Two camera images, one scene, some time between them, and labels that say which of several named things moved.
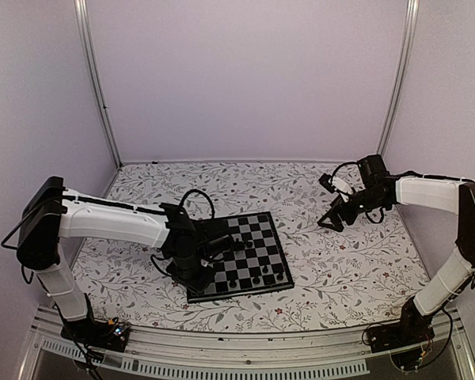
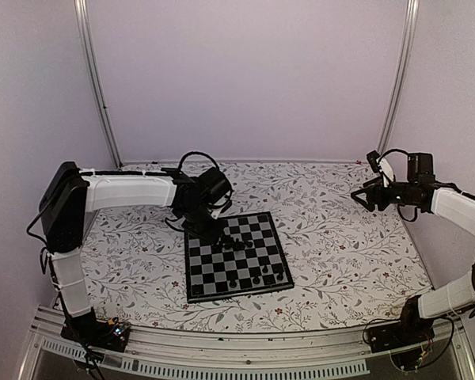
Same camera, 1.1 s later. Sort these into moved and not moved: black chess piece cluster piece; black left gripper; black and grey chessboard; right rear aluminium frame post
Moved: black left gripper
Not moved: black and grey chessboard; black chess piece cluster piece; right rear aluminium frame post
